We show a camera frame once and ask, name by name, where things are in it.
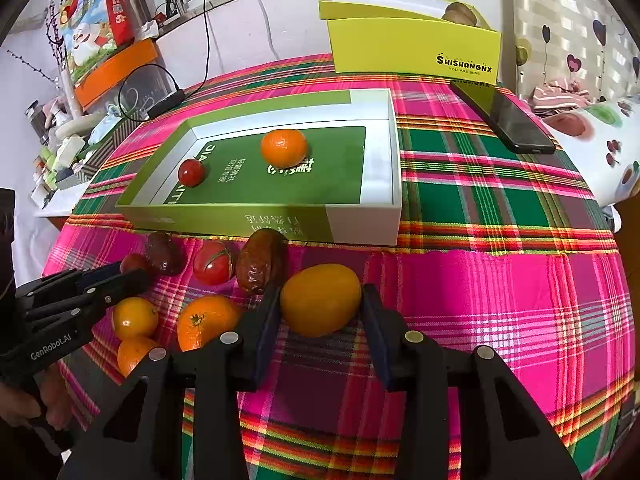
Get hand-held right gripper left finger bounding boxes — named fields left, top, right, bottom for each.
left=57, top=284, right=282, bottom=480

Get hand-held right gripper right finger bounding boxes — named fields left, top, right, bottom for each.
left=361, top=284, right=583, bottom=480

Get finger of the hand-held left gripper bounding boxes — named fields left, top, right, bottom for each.
left=15, top=261, right=125, bottom=307
left=22, top=269, right=155, bottom=333

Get small red cherry tomato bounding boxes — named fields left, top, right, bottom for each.
left=120, top=253, right=151, bottom=275
left=178, top=158, right=207, bottom=187

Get small orange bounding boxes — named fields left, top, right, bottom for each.
left=117, top=336, right=161, bottom=377
left=111, top=297, right=160, bottom=341

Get dark red jujube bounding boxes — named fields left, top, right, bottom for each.
left=145, top=231, right=188, bottom=277

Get large orange with stem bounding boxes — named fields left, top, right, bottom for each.
left=177, top=295, right=246, bottom=352

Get yellow orange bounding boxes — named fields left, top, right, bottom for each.
left=279, top=263, right=363, bottom=338

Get large brown jujube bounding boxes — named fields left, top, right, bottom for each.
left=235, top=227, right=290, bottom=296

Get red tomato with green stem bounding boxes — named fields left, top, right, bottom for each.
left=192, top=240, right=236, bottom=286

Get shallow green cardboard box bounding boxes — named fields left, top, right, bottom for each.
left=115, top=88, right=403, bottom=247

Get round orange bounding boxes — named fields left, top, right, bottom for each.
left=260, top=129, right=309, bottom=170

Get person's left hand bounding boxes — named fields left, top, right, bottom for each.
left=0, top=375, right=76, bottom=433

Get striped tissue box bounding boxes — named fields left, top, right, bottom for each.
left=75, top=120, right=136, bottom=181

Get glass jar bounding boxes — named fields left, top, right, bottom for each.
left=25, top=100, right=51, bottom=146

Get white vase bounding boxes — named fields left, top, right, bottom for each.
left=57, top=65, right=83, bottom=116

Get clear plastic container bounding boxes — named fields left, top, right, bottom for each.
left=82, top=67, right=171, bottom=126

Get orange box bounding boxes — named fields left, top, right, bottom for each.
left=74, top=39, right=160, bottom=110

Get bare budding branches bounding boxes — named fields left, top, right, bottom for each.
left=5, top=0, right=76, bottom=86

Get red cartoon gift box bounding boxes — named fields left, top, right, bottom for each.
left=55, top=0, right=136, bottom=83

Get black smartphone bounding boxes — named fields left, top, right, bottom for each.
left=451, top=79, right=557, bottom=155

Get white fruit print pillow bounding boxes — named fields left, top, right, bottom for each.
left=542, top=97, right=640, bottom=208

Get yellow-green cardboard box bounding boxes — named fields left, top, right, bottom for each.
left=319, top=0, right=502, bottom=86

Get pink striped cloth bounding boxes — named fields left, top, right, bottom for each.
left=530, top=77, right=593, bottom=111

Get brown kiwi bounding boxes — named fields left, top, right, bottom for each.
left=442, top=1, right=481, bottom=27

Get heart print curtain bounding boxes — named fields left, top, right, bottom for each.
left=510, top=0, right=640, bottom=106

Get black power adapter with cable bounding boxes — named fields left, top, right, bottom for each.
left=118, top=0, right=211, bottom=123

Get white cable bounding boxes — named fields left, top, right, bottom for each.
left=250, top=0, right=281, bottom=61

